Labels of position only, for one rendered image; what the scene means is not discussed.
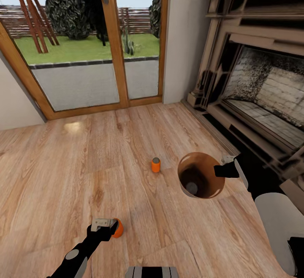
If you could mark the can of soda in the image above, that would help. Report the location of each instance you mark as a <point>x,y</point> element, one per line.
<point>119,229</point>
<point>193,188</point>
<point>155,164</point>

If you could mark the trash can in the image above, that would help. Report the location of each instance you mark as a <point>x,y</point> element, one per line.
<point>199,167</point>

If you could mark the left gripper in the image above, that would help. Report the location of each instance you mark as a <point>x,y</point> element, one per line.
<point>103,234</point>

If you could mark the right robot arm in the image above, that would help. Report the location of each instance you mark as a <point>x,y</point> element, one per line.
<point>283,222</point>

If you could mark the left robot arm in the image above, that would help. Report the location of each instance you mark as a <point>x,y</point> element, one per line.
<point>75,262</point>

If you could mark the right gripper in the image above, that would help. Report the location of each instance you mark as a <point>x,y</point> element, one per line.
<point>223,171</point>

